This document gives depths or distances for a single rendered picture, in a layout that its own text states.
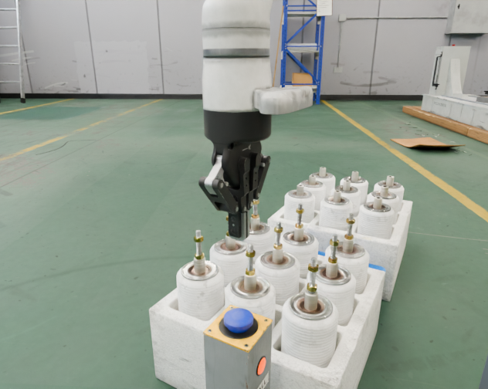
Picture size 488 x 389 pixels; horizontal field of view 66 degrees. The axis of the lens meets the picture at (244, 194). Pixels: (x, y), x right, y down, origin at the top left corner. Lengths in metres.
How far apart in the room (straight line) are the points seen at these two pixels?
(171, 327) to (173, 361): 0.08
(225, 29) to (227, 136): 0.10
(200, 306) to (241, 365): 0.27
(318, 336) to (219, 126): 0.41
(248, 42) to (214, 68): 0.04
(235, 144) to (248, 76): 0.07
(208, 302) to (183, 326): 0.06
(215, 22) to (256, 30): 0.04
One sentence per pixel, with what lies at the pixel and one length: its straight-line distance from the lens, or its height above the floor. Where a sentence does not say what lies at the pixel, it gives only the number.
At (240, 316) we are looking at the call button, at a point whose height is 0.33.
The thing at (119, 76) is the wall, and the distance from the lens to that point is 7.26.
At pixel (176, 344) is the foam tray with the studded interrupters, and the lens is 0.82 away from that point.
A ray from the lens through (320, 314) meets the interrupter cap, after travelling 0.67.
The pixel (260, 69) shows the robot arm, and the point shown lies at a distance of 0.39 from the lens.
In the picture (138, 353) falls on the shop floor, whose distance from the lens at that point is 1.00.
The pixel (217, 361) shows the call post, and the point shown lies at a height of 0.28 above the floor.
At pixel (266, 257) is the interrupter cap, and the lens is 0.82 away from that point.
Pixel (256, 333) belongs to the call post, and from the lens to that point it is 0.53.
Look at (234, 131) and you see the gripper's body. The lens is 0.39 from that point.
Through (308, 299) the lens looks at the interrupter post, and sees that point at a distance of 0.67.
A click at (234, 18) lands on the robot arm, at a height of 0.69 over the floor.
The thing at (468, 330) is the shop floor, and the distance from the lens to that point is 1.17.
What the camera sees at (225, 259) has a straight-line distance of 0.83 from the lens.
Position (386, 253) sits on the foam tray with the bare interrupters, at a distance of 1.12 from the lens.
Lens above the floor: 0.65
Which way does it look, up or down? 20 degrees down
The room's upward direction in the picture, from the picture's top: straight up
